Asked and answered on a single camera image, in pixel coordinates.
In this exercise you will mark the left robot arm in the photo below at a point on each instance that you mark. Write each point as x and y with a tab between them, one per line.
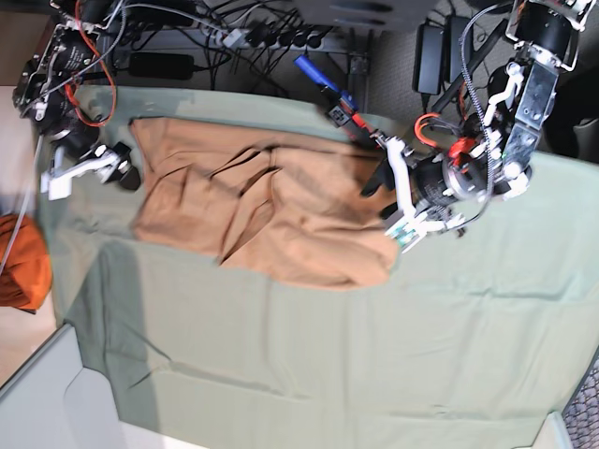
492	102

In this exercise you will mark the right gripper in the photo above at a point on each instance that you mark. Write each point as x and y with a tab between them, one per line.
117	166

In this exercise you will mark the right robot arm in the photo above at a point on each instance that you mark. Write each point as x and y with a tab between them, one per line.
84	36

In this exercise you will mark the black power brick left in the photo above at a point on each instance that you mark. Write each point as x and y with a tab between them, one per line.
165	66

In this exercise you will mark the blue clamp with orange pad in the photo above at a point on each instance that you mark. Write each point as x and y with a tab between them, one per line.
340	110

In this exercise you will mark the tan orange T-shirt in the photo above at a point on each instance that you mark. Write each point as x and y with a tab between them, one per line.
286	205

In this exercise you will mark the grey plastic bin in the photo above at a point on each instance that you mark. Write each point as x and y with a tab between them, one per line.
53	401

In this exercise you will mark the aluminium frame post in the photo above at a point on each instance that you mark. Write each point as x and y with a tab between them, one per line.
359	45

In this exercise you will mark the sage green table cloth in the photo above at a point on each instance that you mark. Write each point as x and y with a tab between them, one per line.
470	343

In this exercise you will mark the power strip with plugs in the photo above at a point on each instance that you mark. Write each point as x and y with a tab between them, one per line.
288	33

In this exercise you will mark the black power adapter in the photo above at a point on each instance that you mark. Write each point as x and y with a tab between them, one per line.
428	59
454	28

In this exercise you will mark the folded dark orange garment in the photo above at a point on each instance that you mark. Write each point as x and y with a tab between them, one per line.
26	277

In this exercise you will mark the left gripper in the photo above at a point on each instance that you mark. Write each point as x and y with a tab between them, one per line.
436	181

